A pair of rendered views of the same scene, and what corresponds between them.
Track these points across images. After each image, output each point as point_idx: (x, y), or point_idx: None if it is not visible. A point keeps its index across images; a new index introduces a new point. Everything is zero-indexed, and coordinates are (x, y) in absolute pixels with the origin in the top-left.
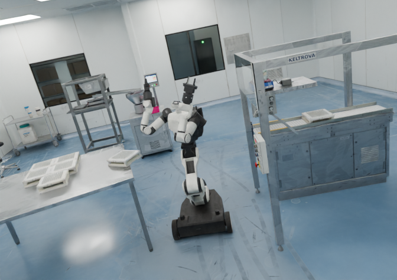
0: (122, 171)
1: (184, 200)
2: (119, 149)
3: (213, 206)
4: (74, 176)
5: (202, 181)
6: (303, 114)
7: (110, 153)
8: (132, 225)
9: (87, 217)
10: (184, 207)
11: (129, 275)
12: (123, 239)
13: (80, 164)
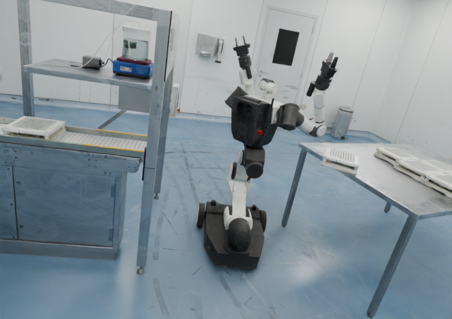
0: (323, 152)
1: (261, 243)
2: (390, 193)
3: (218, 223)
4: (385, 163)
5: (229, 165)
6: (54, 129)
7: (395, 188)
8: (331, 262)
9: (435, 302)
10: (258, 232)
11: (290, 210)
12: (327, 245)
13: (418, 182)
